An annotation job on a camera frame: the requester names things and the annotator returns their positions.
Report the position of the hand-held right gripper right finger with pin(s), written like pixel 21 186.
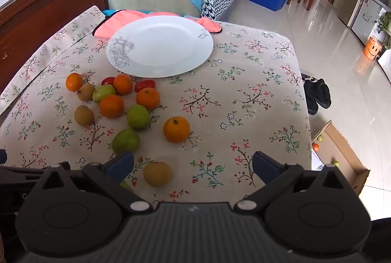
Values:
pixel 264 165

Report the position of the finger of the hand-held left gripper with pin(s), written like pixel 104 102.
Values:
pixel 2 156
pixel 21 173

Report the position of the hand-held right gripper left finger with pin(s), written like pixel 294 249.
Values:
pixel 122 162

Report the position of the yellow-brown round fruit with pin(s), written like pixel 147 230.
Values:
pixel 157 173

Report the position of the small brown kiwi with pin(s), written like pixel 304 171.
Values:
pixel 86 92
pixel 84 115

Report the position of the large orange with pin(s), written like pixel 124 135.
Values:
pixel 176 129

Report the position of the small orange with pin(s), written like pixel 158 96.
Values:
pixel 147 98
pixel 315 147
pixel 74 82
pixel 111 106
pixel 123 84

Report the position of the white floral-print plate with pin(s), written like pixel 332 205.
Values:
pixel 162 46

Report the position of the red cherry tomato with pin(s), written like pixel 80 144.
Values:
pixel 144 85
pixel 107 80

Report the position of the cardboard box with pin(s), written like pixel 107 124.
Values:
pixel 345 156

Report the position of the black shoes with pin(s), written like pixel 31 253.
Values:
pixel 317 93

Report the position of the pink cloth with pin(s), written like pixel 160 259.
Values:
pixel 119 23

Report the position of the dark wooden headboard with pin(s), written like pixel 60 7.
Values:
pixel 52 15

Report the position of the blue cloth edge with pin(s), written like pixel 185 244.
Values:
pixel 110 11

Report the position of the orange smiley pot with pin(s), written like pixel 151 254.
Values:
pixel 372 49

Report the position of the small white cabinet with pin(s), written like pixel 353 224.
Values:
pixel 368 18

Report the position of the green potted plant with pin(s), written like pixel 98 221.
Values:
pixel 385 23

